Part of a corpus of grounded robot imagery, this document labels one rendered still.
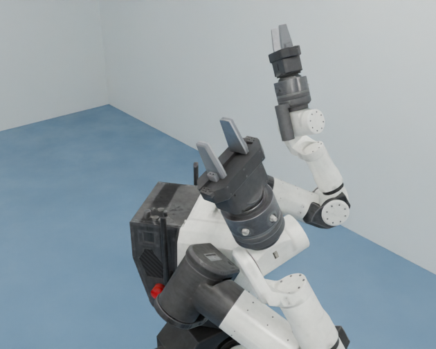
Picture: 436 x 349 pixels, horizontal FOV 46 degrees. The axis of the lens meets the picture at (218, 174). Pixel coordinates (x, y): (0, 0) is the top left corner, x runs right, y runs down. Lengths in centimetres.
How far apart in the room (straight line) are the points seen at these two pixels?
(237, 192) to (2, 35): 455
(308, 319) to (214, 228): 33
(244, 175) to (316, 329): 33
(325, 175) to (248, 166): 70
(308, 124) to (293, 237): 53
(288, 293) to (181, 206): 42
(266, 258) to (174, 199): 46
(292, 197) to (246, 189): 67
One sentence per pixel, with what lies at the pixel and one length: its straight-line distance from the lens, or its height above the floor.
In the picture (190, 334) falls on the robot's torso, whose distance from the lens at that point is 135.
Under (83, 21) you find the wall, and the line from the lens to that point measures 547.
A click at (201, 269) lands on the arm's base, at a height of 130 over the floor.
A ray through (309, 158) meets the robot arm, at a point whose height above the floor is 131.
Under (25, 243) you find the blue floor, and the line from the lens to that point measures 354.
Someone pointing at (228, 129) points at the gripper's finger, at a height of 163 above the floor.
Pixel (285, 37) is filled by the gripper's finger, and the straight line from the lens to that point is 137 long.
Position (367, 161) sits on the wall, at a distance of 328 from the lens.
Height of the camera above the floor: 192
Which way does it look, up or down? 28 degrees down
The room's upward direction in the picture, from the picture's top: straight up
